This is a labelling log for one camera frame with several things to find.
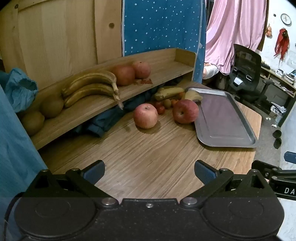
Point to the pink curtain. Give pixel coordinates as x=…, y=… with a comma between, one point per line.
x=233, y=30

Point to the red hanging decoration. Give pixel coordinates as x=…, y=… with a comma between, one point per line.
x=283, y=41

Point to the brown kiwi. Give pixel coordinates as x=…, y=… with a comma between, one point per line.
x=167, y=102

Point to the greenish yellow banana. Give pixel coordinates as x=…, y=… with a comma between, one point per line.
x=167, y=92

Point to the dark red apple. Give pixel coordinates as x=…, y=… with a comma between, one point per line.
x=185, y=111

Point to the pale pink apple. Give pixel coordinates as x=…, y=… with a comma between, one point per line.
x=145, y=115

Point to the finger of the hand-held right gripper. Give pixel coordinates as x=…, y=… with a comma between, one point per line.
x=291, y=157
x=266, y=165

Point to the black slipper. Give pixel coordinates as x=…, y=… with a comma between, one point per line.
x=277, y=143
x=276, y=133

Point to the orange-red apple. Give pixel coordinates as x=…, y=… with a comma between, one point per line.
x=123, y=75

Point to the small hanging doll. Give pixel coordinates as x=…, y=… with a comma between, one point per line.
x=269, y=31

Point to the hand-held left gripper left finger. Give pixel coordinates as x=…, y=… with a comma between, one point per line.
x=94, y=171

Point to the cluttered wooden desk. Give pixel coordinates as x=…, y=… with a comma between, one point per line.
x=277, y=78

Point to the blue dotted cloth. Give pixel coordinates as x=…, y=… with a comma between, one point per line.
x=161, y=25

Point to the wooden panel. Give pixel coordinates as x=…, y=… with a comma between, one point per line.
x=57, y=34

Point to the wooden shelf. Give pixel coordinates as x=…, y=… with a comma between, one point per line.
x=143, y=67

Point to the crumpled foil bag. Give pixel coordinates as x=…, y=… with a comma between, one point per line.
x=276, y=109

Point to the wall clock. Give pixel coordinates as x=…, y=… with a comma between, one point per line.
x=286, y=19

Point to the black office chair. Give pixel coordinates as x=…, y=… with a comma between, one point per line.
x=246, y=69

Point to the teal cloth bag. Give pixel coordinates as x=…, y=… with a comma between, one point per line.
x=20, y=90

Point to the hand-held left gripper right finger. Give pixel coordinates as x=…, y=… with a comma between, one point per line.
x=204, y=172

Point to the metal tray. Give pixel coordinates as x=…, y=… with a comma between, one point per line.
x=219, y=120

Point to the brown spotted banana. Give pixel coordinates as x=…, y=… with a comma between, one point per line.
x=90, y=78
x=90, y=92

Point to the teal fabric sheet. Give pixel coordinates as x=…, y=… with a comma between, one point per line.
x=16, y=150

